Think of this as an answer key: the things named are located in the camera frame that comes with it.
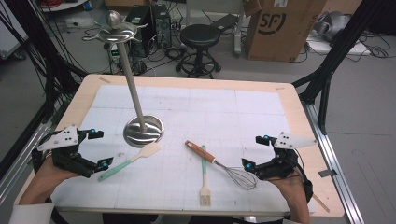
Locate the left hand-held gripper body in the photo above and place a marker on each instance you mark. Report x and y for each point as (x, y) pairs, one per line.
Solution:
(59, 140)

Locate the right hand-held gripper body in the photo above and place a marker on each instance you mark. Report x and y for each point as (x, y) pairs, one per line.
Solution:
(281, 165)

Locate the steel utensil stand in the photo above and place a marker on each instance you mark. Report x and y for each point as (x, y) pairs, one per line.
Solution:
(134, 90)

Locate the person's right hand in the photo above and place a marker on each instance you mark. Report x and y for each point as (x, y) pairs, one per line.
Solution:
(291, 186)

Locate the person's left hand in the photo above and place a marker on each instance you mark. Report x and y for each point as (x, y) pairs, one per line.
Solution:
(49, 174)

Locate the grey tape strip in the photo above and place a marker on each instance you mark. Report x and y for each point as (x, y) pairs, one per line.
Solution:
(327, 173)

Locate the white grid mat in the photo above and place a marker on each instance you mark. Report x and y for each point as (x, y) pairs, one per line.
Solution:
(218, 118)

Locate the small device with green display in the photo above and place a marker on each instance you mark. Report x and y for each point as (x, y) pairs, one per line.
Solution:
(115, 54)

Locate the large cardboard box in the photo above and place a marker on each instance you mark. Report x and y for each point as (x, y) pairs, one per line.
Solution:
(280, 40)

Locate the white desk leg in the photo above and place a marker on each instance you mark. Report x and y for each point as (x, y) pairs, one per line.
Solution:
(238, 31)

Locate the black round stool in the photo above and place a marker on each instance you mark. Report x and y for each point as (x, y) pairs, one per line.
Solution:
(200, 35)

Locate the black computer tower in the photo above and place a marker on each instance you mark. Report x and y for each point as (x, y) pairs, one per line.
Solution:
(141, 18)
(162, 25)

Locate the aluminium floor rail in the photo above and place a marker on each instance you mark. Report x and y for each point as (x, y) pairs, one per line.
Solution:
(21, 155)
(333, 161)

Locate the black metal frame stand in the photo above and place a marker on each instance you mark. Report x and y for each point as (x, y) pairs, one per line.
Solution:
(339, 49)
(46, 56)

